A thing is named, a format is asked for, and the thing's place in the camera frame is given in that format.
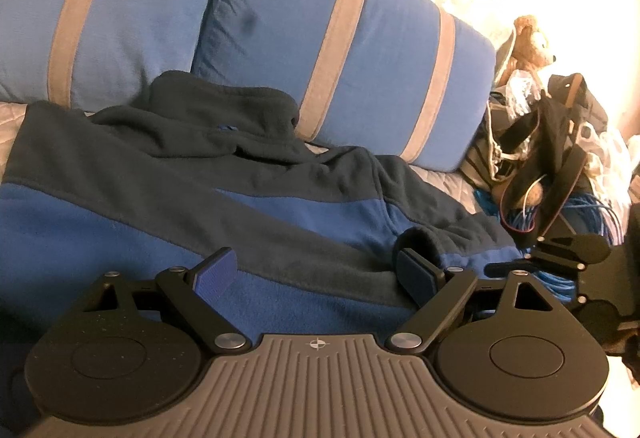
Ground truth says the right blue striped cushion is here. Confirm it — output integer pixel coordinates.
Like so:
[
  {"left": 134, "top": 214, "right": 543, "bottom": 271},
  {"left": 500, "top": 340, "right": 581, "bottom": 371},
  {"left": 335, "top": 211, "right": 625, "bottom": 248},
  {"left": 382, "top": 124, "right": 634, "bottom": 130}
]
[{"left": 193, "top": 0, "right": 496, "bottom": 172}]

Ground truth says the brown teddy bear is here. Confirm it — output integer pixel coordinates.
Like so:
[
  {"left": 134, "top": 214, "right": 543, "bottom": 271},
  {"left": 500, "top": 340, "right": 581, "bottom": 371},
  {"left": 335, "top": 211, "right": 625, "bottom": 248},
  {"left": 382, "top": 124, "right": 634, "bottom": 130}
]
[{"left": 496, "top": 16, "right": 556, "bottom": 88}]

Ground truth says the striped knit garment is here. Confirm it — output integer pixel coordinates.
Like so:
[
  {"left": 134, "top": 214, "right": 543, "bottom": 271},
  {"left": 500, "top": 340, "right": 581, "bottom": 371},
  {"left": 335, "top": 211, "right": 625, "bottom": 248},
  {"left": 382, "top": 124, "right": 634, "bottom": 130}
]
[{"left": 459, "top": 92, "right": 516, "bottom": 192}]

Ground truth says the left blue striped cushion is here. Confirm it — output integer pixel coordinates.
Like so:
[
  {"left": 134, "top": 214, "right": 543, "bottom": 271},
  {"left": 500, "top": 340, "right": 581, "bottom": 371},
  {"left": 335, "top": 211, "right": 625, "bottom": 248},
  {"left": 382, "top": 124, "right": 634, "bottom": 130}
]
[{"left": 1, "top": 0, "right": 209, "bottom": 112}]

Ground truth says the grey quilted bed cover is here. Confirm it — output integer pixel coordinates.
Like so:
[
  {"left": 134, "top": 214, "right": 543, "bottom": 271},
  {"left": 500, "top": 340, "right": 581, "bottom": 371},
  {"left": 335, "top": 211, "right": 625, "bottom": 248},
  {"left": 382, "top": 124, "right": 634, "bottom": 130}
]
[{"left": 0, "top": 102, "right": 480, "bottom": 214}]

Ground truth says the blue and navy fleece jacket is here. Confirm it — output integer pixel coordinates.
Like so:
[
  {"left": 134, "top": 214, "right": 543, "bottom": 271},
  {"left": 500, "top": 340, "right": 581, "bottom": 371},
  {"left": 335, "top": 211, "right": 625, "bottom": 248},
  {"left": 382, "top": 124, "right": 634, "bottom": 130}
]
[{"left": 0, "top": 70, "right": 526, "bottom": 434}]

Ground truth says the clear plastic wrapped bundle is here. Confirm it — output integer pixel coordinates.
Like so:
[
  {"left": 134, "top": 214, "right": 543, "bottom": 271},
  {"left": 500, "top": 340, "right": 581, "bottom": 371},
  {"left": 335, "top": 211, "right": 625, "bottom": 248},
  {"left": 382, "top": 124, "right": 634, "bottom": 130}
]
[{"left": 491, "top": 67, "right": 547, "bottom": 154}]

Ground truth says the blue striped cushion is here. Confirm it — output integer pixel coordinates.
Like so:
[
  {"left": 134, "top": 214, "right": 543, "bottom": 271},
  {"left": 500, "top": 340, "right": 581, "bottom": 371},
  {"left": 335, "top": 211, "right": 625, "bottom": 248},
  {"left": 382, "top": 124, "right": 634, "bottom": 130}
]
[
  {"left": 193, "top": 0, "right": 496, "bottom": 172},
  {"left": 1, "top": 0, "right": 209, "bottom": 112}
]

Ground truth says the blue cable bundle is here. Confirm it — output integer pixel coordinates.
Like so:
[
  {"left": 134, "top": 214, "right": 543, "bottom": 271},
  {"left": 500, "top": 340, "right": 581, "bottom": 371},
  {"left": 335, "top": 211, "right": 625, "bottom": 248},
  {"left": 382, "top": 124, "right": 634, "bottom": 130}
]
[{"left": 474, "top": 189, "right": 624, "bottom": 304}]

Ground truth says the black bag with straps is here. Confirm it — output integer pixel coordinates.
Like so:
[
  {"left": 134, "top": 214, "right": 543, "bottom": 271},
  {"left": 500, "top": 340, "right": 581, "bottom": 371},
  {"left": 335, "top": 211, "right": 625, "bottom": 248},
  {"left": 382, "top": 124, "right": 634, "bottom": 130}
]
[{"left": 491, "top": 73, "right": 608, "bottom": 250}]

